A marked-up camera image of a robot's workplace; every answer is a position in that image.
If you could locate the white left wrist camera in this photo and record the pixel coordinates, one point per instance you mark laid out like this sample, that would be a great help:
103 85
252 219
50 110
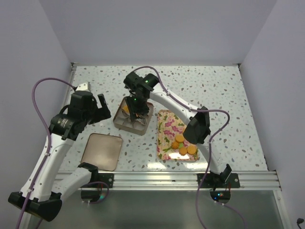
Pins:
85 86

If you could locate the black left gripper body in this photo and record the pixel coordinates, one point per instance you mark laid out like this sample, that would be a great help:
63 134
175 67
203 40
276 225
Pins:
88 113

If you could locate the round sandwich cookie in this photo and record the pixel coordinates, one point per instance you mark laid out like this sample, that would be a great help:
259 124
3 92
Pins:
125 109
183 151
179 138
192 149

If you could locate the gold square tin lid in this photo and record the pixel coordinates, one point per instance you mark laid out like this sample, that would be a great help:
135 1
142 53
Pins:
102 151

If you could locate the metal serving tongs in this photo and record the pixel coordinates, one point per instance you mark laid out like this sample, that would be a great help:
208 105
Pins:
127 117

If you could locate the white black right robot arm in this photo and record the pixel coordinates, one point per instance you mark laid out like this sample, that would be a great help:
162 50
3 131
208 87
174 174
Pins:
197 121

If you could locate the orange flower cookie front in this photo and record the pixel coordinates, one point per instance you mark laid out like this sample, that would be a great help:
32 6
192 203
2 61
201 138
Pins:
175 145

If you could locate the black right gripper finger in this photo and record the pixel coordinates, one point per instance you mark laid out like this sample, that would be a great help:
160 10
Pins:
143 116
132 116

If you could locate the floral rectangular tray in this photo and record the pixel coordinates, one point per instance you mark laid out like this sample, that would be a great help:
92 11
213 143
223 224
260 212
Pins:
169 125

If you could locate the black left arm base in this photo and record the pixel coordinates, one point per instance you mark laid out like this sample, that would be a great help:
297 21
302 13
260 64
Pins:
103 180

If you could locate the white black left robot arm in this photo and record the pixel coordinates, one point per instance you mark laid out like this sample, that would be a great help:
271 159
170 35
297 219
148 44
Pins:
40 196

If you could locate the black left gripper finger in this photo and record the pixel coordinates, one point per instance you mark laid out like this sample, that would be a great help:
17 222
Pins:
102 100
101 114

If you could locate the aluminium frame rail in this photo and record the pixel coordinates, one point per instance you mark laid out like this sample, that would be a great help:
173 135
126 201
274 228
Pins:
152 193

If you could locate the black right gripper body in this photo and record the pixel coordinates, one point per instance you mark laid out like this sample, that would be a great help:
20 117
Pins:
136 103

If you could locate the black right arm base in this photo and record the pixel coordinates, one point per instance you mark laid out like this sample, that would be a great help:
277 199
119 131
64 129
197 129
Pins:
213 181

